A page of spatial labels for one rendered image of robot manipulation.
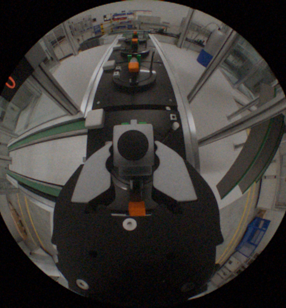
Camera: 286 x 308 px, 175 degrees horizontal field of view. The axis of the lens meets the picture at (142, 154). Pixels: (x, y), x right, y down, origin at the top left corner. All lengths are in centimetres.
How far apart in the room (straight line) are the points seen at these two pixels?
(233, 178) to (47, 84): 43
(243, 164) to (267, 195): 390
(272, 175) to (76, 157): 416
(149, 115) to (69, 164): 29
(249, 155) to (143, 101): 28
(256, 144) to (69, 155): 48
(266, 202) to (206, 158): 388
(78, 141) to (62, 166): 11
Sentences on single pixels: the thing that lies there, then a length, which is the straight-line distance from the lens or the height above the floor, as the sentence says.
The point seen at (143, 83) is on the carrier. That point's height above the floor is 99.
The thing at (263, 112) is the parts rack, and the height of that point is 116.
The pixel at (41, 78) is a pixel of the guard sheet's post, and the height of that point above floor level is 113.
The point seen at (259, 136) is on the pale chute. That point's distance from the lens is 23.
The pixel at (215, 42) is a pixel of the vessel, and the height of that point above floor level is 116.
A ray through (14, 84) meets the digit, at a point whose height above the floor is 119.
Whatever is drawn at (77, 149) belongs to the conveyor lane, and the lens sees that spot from 33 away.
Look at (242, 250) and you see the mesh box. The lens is 487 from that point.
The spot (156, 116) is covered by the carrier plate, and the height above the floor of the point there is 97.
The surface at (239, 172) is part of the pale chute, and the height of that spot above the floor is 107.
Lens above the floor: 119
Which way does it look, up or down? 82 degrees down
